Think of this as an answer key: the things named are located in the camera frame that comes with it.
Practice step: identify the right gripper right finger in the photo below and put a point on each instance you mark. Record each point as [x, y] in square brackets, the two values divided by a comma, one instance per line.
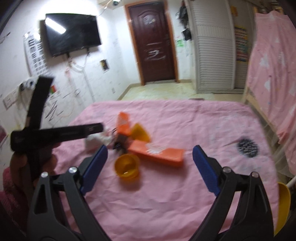
[241, 209]

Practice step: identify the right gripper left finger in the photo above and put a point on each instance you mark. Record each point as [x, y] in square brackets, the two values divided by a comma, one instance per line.
[59, 210]

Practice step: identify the white paper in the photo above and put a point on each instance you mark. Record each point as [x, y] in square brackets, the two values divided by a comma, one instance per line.
[95, 141]

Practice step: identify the orange cardboard box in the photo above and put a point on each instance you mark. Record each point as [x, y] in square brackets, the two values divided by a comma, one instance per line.
[150, 152]
[123, 124]

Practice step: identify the orange plastic cup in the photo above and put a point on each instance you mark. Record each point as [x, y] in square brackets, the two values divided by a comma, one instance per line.
[127, 168]

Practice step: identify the yellow trash bin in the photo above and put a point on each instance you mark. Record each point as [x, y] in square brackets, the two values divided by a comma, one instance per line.
[283, 206]

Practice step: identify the eye chart poster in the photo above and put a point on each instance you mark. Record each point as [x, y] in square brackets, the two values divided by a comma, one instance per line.
[34, 52]

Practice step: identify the pink bed sheet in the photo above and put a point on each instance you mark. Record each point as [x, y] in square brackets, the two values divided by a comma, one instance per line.
[168, 199]

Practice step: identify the pink patterned curtain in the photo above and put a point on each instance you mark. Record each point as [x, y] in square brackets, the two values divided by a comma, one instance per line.
[271, 71]

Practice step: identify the dark brown wooden door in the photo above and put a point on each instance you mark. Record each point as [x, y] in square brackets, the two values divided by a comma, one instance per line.
[152, 36]

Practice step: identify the white louvered wardrobe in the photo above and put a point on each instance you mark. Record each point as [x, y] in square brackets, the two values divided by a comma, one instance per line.
[216, 69]

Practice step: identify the black hanging bags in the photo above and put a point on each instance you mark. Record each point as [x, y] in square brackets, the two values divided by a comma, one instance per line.
[184, 20]

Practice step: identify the wall-mounted black television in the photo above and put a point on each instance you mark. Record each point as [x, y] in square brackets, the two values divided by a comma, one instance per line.
[71, 32]

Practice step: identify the wooden bunk bed frame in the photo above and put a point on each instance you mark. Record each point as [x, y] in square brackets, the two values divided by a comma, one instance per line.
[250, 100]

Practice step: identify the white security camera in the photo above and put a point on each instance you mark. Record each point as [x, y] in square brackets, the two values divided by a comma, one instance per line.
[116, 2]

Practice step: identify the colourful wall chart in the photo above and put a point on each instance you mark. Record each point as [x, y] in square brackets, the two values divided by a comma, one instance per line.
[241, 41]

